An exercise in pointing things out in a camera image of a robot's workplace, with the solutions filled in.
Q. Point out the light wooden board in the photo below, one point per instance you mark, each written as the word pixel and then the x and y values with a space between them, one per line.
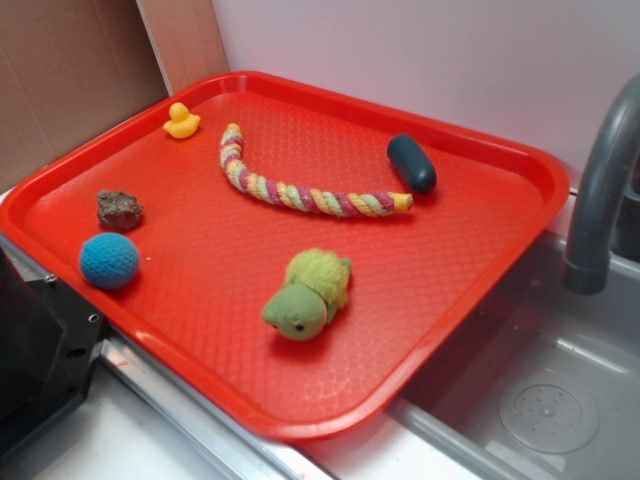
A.
pixel 185 39

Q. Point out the dark teal capsule toy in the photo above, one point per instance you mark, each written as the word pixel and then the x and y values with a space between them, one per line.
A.
pixel 412 164

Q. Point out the brown cardboard panel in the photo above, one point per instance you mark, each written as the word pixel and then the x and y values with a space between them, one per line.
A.
pixel 70 71

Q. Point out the grey plastic sink basin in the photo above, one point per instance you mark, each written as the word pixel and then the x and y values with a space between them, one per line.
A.
pixel 537 383

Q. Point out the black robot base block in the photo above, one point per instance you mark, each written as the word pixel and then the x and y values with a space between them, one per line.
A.
pixel 50 340

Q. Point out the brown rock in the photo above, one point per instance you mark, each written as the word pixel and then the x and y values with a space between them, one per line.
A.
pixel 118 211

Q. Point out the blue textured ball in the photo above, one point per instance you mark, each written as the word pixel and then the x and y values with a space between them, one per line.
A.
pixel 109 261

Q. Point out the multicolour braided rope toy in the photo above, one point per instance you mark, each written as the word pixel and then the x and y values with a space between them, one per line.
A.
pixel 299 198

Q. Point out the yellow rubber duck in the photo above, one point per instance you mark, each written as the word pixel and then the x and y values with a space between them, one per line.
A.
pixel 182 123

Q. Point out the grey sink faucet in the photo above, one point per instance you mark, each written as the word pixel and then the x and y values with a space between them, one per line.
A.
pixel 605 218

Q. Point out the red plastic tray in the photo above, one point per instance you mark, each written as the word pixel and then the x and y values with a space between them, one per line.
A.
pixel 211 257

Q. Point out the green plush turtle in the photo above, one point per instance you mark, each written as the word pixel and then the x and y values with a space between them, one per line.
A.
pixel 315 288

